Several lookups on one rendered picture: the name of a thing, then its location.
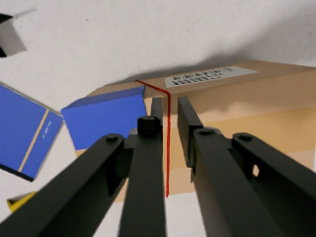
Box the blue notebook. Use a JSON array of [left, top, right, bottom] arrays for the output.
[[0, 82, 64, 183]]

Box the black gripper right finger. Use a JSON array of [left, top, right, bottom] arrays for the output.
[[177, 97, 316, 237]]

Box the tan cardboard carton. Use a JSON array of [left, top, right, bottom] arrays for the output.
[[84, 60, 316, 196]]

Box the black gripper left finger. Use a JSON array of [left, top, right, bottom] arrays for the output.
[[0, 97, 168, 237]]

